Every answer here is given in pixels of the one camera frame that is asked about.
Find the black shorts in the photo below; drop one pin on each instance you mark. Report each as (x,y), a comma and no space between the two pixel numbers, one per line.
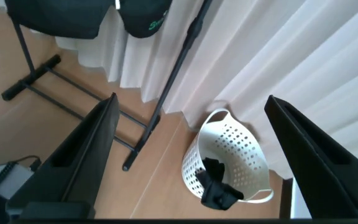
(57,18)

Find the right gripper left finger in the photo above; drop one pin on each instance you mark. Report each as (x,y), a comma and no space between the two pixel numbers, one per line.
(79,186)

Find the black clothes rack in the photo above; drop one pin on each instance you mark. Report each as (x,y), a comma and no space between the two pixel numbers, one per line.
(172,74)

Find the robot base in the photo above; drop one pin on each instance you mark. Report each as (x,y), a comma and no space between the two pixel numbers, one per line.
(8,183)

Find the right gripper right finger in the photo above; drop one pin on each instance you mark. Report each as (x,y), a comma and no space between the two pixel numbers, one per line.
(322,186)

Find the white laundry basket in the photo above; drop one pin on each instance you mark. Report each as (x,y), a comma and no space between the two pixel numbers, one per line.
(244,149)

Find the black garment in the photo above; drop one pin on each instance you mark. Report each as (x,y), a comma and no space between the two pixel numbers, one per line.
(217,189)

